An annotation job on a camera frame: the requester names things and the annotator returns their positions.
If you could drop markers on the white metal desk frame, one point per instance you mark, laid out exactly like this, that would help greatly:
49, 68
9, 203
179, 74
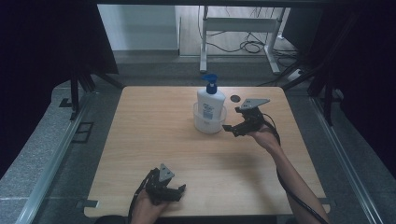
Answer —
239, 24

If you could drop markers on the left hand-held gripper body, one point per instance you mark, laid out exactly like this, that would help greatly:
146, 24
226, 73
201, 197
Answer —
158, 186

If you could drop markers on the aluminium rail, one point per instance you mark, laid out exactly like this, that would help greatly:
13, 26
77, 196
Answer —
345, 161
53, 161

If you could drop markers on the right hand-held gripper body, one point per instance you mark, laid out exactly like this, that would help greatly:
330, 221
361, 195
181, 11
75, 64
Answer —
253, 119

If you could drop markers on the person's left hand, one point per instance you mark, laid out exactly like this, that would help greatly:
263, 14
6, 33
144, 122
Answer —
144, 211

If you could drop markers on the clear plastic container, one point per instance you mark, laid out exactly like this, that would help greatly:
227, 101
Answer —
208, 127

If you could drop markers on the white pump bottle blue cap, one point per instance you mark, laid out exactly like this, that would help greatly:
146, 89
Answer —
211, 101

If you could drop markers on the white power strip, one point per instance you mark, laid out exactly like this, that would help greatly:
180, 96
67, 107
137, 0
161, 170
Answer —
295, 75

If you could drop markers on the black tripod stand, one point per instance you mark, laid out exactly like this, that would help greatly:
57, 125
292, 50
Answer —
81, 84
327, 90

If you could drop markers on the person's right hand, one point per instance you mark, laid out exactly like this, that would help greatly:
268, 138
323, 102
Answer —
266, 138

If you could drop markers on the black curtain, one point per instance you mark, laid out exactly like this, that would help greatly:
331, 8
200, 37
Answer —
367, 77
43, 62

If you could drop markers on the dark round table grommet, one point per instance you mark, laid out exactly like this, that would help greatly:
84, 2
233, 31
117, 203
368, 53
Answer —
235, 98

